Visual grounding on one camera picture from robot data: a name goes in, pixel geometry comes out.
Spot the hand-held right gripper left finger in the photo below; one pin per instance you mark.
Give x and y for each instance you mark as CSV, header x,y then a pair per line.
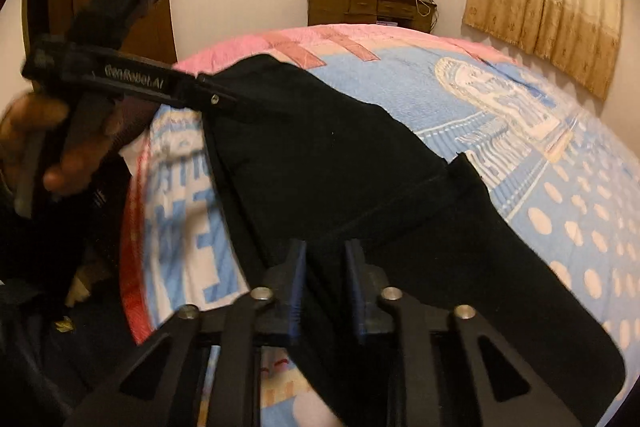
x,y
299,292

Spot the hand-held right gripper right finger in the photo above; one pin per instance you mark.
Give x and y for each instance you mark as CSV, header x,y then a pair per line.
x,y
354,294

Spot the black pants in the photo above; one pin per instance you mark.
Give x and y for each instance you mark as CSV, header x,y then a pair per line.
x,y
325,157

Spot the person's left hand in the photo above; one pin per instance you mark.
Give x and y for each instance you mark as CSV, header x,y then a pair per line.
x,y
75,169

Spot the brown wooden desk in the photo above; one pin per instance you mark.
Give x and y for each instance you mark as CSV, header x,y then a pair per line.
x,y
350,4

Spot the pastel storage box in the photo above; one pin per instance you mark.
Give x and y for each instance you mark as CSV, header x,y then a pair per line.
x,y
387,23

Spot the blue pink printed blanket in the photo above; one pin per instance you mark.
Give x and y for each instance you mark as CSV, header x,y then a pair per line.
x,y
450,107

